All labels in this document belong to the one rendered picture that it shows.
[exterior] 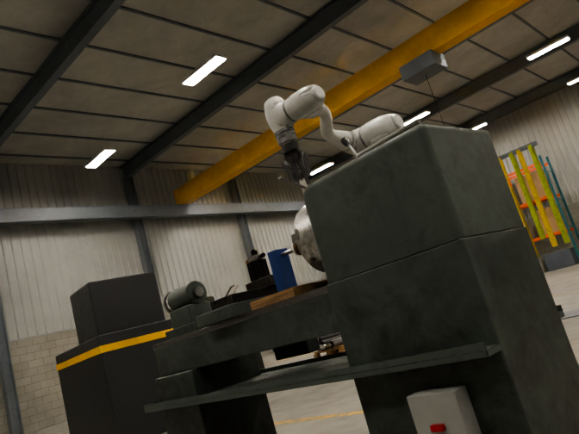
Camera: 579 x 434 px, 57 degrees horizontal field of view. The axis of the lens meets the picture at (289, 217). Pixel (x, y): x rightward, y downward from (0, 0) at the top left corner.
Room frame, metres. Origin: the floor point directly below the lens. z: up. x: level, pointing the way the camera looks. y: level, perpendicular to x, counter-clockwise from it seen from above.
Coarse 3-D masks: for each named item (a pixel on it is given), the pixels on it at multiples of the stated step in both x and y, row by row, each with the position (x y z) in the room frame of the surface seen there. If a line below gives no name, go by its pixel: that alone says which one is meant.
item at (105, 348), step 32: (96, 288) 6.52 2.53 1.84; (128, 288) 6.78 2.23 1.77; (96, 320) 6.47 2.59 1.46; (128, 320) 6.72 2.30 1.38; (160, 320) 6.99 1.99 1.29; (64, 352) 7.08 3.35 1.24; (96, 352) 6.14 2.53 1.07; (128, 352) 6.26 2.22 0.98; (64, 384) 7.27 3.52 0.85; (96, 384) 6.31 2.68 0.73; (128, 384) 6.21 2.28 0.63; (96, 416) 6.48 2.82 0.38; (128, 416) 6.16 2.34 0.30; (160, 416) 6.40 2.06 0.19
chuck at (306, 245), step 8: (304, 208) 2.21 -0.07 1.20; (296, 216) 2.22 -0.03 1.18; (304, 216) 2.17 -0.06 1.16; (296, 224) 2.19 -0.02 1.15; (304, 224) 2.15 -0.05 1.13; (304, 232) 2.15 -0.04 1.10; (296, 240) 2.19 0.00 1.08; (304, 240) 2.16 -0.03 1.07; (304, 248) 2.18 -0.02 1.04; (312, 248) 2.15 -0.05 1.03; (304, 256) 2.20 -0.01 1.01; (320, 256) 2.16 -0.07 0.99; (312, 264) 2.22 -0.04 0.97; (320, 264) 2.21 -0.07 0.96
